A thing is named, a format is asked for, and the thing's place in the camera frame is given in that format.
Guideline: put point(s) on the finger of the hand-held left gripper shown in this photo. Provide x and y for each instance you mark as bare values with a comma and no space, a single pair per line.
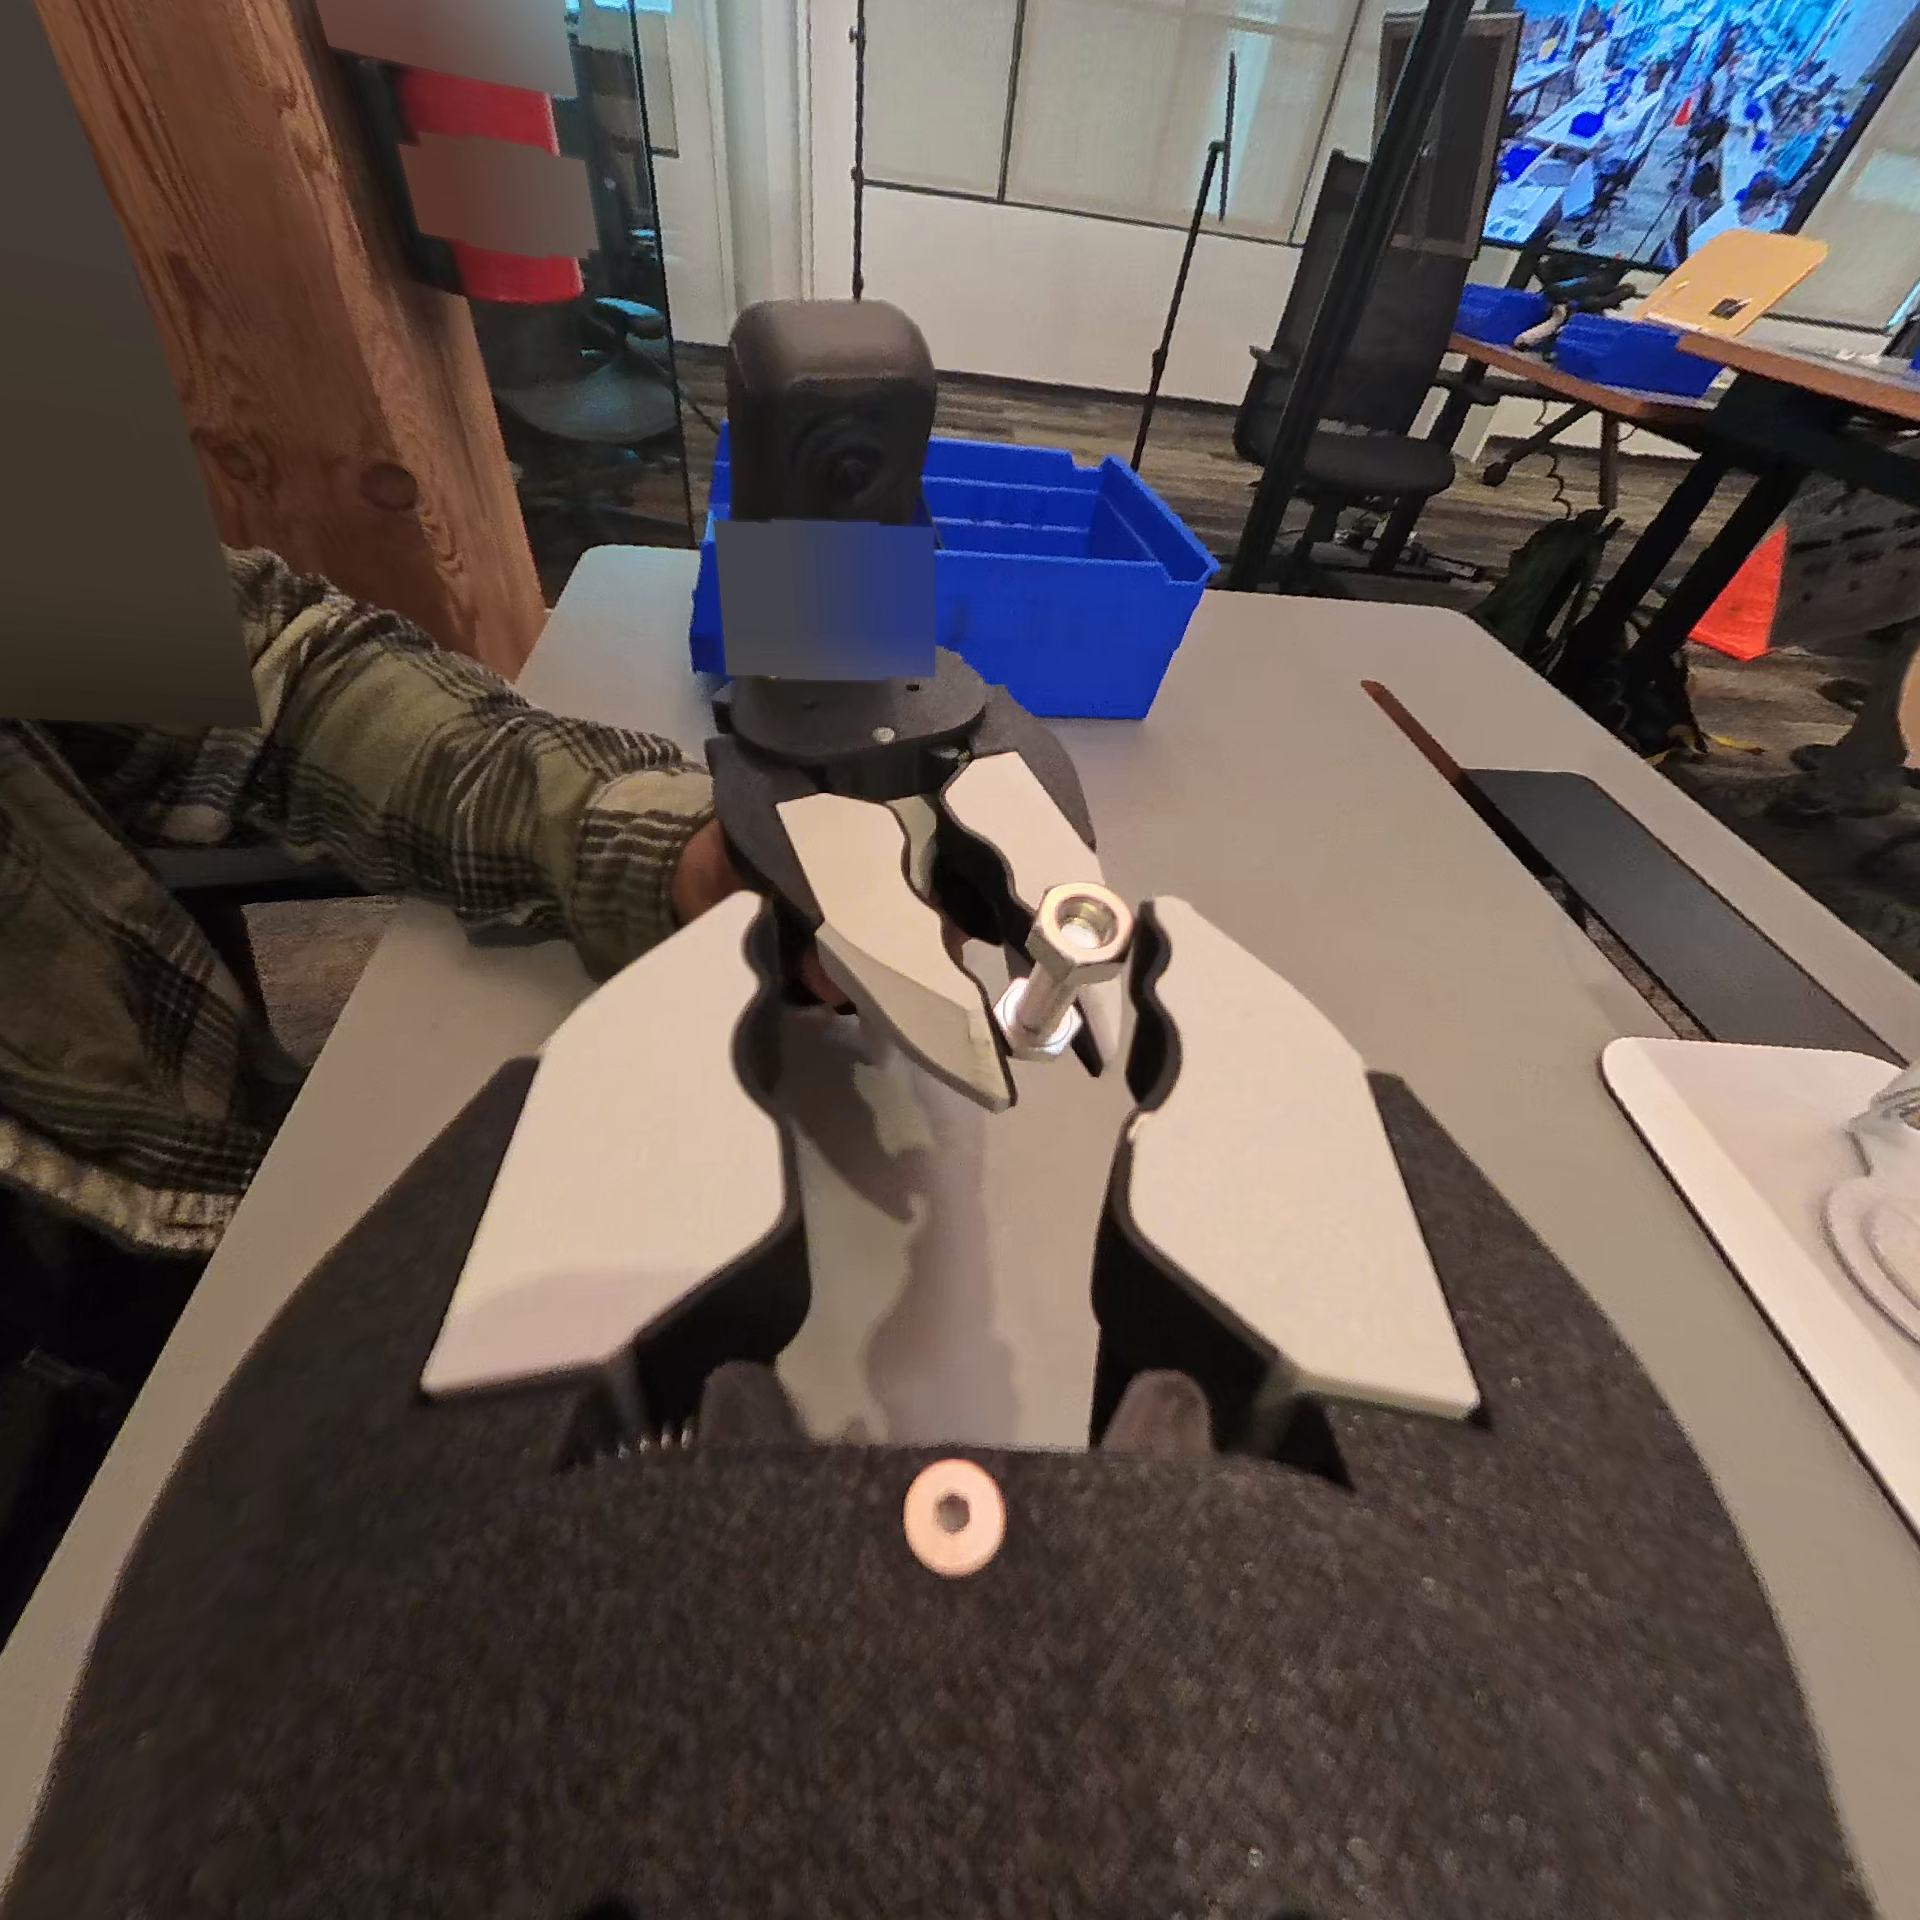
1020,810
868,902

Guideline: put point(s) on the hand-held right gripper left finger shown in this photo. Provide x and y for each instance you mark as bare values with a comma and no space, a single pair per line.
629,1184

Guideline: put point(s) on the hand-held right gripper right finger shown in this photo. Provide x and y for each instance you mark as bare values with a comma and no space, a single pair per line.
1276,1202

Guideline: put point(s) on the silver hex nut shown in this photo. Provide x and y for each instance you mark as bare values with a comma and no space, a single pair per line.
1054,949

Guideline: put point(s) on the blue divided plastic bin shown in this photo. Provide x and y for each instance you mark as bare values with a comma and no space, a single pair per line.
1080,629

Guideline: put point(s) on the person's left hand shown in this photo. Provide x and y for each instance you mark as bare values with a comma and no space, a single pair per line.
708,870

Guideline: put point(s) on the white tablet stand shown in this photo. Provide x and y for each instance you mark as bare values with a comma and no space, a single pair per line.
1723,1172

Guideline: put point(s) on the black rectangular table panel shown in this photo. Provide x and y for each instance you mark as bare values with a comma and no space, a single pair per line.
1650,902

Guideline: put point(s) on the black office chair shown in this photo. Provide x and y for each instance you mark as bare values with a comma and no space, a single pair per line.
1348,452

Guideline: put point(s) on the dark backpack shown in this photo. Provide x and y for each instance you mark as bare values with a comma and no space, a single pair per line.
1546,599

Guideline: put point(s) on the black light panel on stand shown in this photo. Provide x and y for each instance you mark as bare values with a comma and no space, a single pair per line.
857,150

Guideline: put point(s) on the person's black trousers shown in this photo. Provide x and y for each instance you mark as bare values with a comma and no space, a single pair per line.
59,1349

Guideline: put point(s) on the wooden pillar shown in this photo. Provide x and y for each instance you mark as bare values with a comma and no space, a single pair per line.
299,375

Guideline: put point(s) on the orange traffic cone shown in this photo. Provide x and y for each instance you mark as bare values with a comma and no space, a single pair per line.
1746,616

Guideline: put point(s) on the wooden desk with black legs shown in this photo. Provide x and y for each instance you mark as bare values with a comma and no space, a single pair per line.
1800,382

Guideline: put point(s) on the small wooden tablet board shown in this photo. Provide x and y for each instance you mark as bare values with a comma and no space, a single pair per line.
1740,278

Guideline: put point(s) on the black metal post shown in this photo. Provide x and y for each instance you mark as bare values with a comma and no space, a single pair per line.
1358,255

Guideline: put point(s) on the red wall-mounted box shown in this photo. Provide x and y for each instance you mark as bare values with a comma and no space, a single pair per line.
481,112

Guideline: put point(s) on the large wall display screen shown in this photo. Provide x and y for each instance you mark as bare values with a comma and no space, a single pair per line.
1650,119

